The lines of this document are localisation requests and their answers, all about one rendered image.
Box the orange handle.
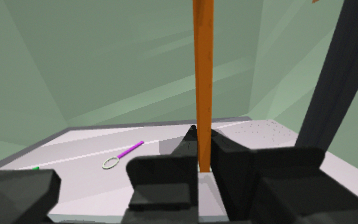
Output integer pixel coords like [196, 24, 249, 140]
[193, 0, 214, 173]

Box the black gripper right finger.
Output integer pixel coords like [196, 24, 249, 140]
[210, 129, 325, 221]

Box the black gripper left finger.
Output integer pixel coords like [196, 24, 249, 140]
[126, 125, 199, 214]

